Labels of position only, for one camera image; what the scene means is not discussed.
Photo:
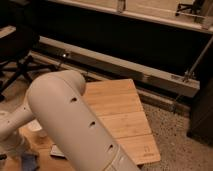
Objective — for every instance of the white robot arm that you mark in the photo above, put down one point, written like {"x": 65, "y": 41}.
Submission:
{"x": 55, "y": 101}

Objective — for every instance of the wooden table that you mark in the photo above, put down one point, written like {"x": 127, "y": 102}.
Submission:
{"x": 127, "y": 130}

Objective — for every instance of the white paper cup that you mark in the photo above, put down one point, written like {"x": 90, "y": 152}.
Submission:
{"x": 36, "y": 129}

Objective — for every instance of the black office chair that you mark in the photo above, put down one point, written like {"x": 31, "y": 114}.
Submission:
{"x": 15, "y": 57}

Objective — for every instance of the blue cloth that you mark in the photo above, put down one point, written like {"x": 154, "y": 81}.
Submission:
{"x": 29, "y": 162}

